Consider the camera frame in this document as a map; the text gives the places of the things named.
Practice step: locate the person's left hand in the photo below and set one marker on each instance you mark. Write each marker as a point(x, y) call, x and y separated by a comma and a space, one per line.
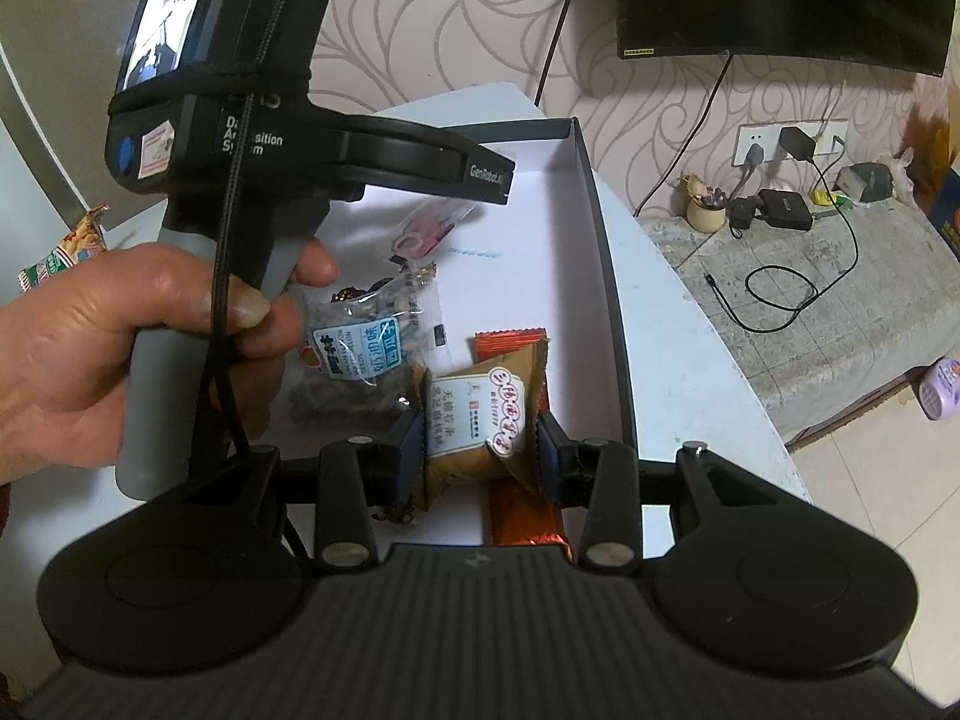
point(66, 346)

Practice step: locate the orange snack packet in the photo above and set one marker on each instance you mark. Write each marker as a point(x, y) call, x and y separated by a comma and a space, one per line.
point(517, 516)

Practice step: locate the grey patterned low cabinet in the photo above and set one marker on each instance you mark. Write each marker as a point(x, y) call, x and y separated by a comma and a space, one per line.
point(820, 320)

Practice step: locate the clear dried fruit packet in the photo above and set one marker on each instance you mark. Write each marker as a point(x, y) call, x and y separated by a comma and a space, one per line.
point(366, 352)

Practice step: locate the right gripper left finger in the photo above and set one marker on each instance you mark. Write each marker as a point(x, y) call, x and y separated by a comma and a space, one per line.
point(359, 476)

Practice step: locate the pink clear small packet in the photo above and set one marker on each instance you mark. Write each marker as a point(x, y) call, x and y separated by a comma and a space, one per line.
point(426, 227)

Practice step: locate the green prawn cracker bag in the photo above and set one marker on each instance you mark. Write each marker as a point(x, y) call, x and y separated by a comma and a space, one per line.
point(84, 241)

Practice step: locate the small ceramic pot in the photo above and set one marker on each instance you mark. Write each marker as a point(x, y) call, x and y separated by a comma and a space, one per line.
point(705, 206)

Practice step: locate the black shallow cardboard box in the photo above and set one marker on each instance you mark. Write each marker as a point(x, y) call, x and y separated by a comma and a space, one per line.
point(537, 261)

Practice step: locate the tan pastry snack packet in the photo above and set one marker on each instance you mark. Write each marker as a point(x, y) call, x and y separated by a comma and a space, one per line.
point(481, 421)

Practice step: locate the black power adapter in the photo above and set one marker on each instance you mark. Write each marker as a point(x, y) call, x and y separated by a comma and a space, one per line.
point(783, 210)

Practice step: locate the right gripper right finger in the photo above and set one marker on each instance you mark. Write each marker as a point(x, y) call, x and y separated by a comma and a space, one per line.
point(601, 477)

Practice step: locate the purple round jar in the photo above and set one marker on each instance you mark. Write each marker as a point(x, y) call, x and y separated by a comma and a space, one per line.
point(939, 390)

